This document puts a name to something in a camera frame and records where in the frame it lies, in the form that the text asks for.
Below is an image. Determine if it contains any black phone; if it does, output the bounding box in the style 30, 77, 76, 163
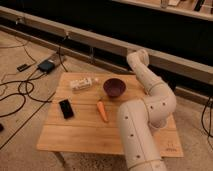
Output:
59, 100, 74, 119

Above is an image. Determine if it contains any black cable at right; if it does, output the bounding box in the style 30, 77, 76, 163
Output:
200, 97, 213, 151

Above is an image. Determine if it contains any orange carrot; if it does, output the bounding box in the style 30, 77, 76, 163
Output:
97, 100, 109, 122

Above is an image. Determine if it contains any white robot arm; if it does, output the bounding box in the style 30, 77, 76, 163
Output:
117, 49, 176, 171

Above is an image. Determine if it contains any dark power adapter box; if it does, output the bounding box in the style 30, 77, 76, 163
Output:
38, 60, 55, 73

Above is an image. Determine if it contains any wooden table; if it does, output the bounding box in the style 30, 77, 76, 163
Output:
36, 72, 185, 171

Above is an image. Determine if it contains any small black device on floor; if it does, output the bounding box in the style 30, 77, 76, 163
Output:
17, 64, 30, 72

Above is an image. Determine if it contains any black cable on floor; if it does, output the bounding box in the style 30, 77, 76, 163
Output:
0, 36, 64, 150

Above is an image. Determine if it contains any dark purple bowl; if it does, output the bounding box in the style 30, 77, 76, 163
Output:
103, 78, 126, 98

